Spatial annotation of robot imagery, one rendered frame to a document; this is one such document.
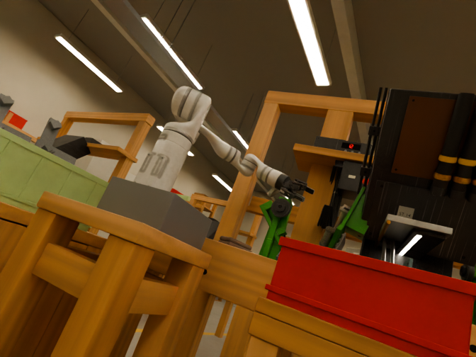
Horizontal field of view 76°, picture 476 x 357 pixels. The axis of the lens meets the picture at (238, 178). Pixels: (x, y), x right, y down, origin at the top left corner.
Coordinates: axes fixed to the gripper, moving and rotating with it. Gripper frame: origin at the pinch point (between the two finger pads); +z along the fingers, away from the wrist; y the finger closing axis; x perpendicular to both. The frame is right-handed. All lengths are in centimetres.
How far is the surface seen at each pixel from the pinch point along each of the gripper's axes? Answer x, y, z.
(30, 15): 30, 190, -722
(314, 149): -8.2, 29.2, -13.5
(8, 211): -7, -90, -45
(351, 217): -4.9, -8.5, 20.2
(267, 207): 4.5, -15.5, -9.4
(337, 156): -9.4, 30.5, -1.9
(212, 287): 9, -58, 0
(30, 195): -7, -83, -49
